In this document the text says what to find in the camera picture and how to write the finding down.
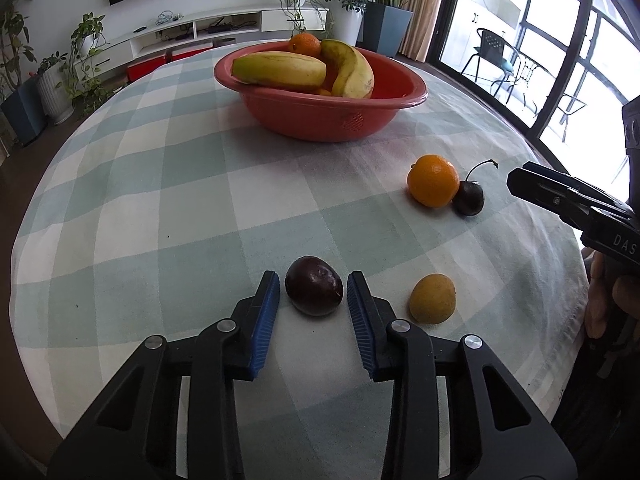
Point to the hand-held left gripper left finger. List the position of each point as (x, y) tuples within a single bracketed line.
[(265, 325)]

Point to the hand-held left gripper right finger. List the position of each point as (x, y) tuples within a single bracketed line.
[(357, 325)]

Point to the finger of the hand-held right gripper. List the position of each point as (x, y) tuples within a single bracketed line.
[(545, 195), (590, 190)]

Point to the dark purple passion fruit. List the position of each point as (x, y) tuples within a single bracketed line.
[(314, 285)]

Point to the dark cherry with stem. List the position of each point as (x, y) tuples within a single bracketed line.
[(468, 199)]

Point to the orange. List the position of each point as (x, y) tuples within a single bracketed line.
[(304, 44), (433, 181)]

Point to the red plastic bowl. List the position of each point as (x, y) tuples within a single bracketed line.
[(320, 120)]

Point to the brown-spotted banana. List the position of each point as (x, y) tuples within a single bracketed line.
[(352, 75)]

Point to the large yellow banana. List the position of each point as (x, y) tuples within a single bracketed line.
[(280, 71)]

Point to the person's right forearm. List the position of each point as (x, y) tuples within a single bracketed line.
[(610, 400)]

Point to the person's right hand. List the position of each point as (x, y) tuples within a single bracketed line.
[(597, 305)]

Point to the yellowish-brown kiwi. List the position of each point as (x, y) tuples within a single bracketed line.
[(432, 299)]

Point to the green checkered tablecloth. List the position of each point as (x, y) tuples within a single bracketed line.
[(150, 185)]

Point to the glass sliding door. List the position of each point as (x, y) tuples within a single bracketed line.
[(450, 10)]

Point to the beige curtain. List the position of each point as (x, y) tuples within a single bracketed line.
[(425, 5)]

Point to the large-leaf plant grey-blue pot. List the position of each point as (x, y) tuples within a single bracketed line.
[(387, 25)]

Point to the bushy plant tall white pot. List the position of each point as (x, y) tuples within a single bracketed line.
[(350, 22)]

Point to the red storage box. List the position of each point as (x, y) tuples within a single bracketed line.
[(145, 67), (190, 51)]

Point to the small grey pot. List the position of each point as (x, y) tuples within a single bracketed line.
[(227, 40)]

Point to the black set-top box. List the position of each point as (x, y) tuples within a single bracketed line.
[(220, 27)]

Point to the white television cabinet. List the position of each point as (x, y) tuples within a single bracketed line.
[(270, 17)]

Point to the plant in white ribbed pot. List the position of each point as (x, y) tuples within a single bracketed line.
[(52, 90)]

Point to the tall plant dark blue pot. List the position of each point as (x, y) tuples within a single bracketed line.
[(22, 110)]

